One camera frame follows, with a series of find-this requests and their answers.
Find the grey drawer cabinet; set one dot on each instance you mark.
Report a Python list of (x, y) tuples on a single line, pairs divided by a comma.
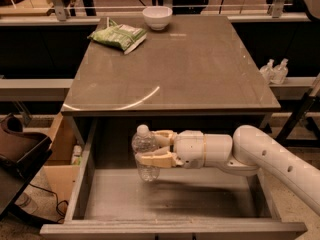
[(198, 65)]

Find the white ceramic bowl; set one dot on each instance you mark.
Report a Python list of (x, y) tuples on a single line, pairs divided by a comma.
[(157, 17)]

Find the metal railing frame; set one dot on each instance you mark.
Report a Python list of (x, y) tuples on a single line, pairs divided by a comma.
[(246, 10)]

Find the black metal stand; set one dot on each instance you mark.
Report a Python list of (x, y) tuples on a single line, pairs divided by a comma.
[(308, 100)]

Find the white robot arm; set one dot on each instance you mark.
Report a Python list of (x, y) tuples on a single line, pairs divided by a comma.
[(244, 153)]

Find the open grey top drawer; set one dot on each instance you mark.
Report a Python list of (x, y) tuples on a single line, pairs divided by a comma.
[(111, 202)]

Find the dark brown chair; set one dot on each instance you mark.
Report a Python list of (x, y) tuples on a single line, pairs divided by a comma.
[(22, 154)]

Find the clear plastic water bottle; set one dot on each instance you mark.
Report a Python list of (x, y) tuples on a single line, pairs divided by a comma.
[(144, 141)]

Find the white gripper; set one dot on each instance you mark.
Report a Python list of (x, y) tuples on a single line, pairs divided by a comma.
[(188, 148)]

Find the cardboard box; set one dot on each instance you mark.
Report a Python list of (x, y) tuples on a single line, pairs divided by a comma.
[(60, 173)]

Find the grey shelf rail left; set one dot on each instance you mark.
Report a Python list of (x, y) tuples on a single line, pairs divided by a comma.
[(34, 89)]

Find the clear pump bottle left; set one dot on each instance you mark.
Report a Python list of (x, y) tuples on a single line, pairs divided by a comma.
[(266, 71)]

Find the clear pump bottle right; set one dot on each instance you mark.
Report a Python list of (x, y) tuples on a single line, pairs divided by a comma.
[(280, 72)]

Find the clear pump bottle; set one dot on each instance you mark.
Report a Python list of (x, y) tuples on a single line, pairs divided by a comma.
[(266, 71), (280, 72)]

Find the green snack bag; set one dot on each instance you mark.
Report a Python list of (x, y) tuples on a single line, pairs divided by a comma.
[(120, 36)]

